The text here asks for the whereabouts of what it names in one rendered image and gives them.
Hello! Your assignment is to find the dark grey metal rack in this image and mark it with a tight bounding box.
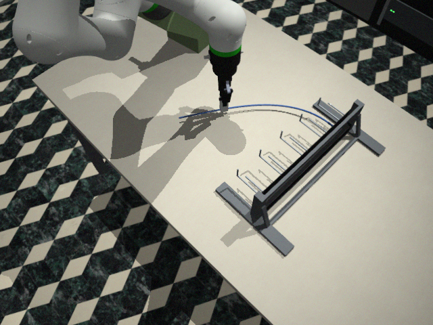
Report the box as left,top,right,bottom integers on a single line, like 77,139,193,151
215,97,386,256

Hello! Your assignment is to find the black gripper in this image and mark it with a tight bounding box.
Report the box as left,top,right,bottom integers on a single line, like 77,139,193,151
212,66,237,112

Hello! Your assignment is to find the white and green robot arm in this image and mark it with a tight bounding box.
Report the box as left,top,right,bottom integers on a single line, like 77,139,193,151
12,0,246,70

